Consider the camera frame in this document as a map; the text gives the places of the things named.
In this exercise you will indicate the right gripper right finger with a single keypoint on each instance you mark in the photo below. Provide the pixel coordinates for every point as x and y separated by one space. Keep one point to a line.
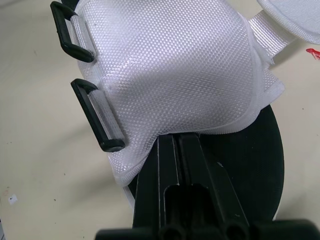
207 185

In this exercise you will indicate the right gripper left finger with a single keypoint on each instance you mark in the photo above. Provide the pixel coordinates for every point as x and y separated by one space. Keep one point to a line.
150 190

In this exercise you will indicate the white sandal with black sole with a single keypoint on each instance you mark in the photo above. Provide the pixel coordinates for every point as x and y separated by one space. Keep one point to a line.
170 75

